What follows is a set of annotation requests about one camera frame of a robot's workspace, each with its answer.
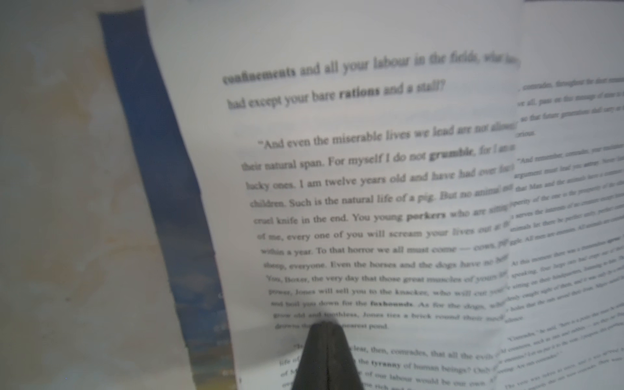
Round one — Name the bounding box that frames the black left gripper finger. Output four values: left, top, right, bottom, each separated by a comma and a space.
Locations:
292, 322, 363, 390

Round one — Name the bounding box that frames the blue Animal Farm book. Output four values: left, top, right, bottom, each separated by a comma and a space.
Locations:
99, 1, 623, 389

